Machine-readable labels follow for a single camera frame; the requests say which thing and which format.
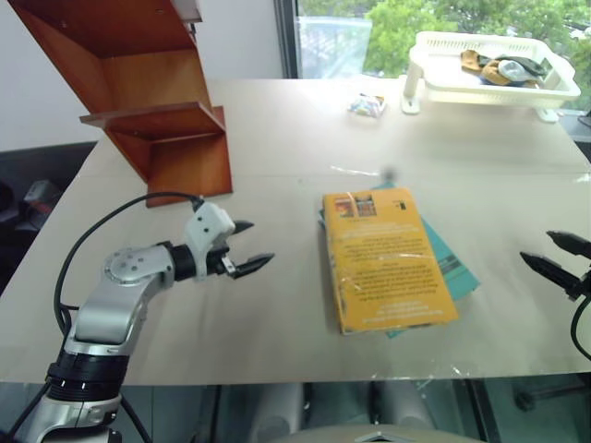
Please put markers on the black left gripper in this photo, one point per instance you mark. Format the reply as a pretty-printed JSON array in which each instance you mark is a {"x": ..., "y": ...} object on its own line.
[{"x": 217, "y": 266}]

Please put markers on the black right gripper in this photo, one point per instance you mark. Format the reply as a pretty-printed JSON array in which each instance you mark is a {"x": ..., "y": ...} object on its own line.
[{"x": 586, "y": 283}]

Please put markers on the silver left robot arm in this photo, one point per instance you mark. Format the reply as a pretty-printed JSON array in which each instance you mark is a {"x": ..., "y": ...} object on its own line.
[{"x": 106, "y": 314}]

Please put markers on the teal book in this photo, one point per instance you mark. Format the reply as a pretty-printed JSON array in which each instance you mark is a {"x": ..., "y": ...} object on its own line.
[{"x": 454, "y": 272}]

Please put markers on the wooden shelf unit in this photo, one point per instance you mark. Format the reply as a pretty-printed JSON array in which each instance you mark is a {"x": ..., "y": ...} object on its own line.
[{"x": 175, "y": 161}]

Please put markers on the yellow book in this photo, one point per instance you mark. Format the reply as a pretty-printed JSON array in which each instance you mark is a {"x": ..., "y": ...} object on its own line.
[{"x": 388, "y": 258}]

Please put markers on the dark chair base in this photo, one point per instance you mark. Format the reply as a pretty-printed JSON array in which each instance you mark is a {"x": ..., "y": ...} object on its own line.
[{"x": 549, "y": 398}]

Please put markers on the colourful snack packet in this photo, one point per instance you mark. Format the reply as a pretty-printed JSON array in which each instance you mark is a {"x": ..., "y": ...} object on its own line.
[{"x": 367, "y": 105}]

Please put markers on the dark sock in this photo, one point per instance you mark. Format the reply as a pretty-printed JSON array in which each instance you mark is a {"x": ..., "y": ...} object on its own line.
[{"x": 533, "y": 67}]

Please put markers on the items in white tray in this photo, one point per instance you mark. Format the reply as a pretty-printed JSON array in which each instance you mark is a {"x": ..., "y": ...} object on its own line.
[{"x": 494, "y": 75}]

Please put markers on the grey white sock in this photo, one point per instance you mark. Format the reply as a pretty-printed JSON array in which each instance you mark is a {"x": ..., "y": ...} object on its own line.
[{"x": 510, "y": 69}]

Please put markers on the white plastic basket rack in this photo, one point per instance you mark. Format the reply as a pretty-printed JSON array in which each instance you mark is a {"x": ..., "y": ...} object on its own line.
[{"x": 443, "y": 92}]

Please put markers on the small brown sock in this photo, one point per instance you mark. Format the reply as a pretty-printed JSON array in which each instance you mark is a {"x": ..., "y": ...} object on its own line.
[{"x": 471, "y": 61}]

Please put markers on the white panel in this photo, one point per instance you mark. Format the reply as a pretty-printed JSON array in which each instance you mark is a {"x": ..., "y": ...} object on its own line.
[{"x": 189, "y": 10}]

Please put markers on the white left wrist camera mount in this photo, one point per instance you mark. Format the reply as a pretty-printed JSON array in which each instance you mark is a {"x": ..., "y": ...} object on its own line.
[{"x": 208, "y": 226}]

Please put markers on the dark window frame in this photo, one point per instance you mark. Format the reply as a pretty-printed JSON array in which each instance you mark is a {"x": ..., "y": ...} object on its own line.
[{"x": 287, "y": 39}]

